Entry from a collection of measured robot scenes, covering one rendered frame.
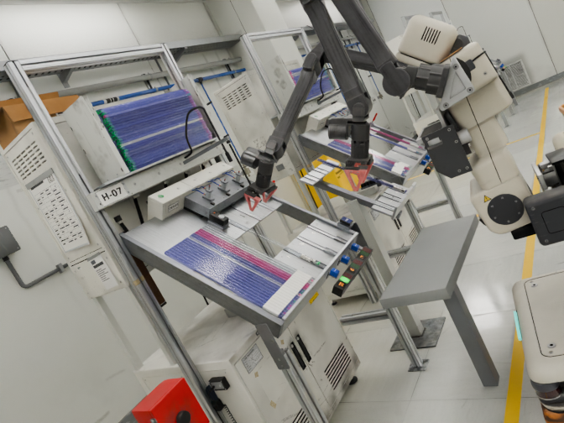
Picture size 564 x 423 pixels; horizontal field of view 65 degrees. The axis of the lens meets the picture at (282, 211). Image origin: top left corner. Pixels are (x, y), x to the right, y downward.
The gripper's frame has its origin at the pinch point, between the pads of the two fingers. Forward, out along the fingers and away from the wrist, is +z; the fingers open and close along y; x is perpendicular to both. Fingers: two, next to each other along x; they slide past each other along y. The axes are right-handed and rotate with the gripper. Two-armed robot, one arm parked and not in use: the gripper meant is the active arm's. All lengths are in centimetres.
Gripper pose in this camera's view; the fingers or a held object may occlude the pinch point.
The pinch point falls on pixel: (258, 204)
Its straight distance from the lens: 174.4
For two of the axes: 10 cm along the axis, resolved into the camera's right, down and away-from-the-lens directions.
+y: -5.0, 3.6, -7.8
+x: 8.4, 4.1, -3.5
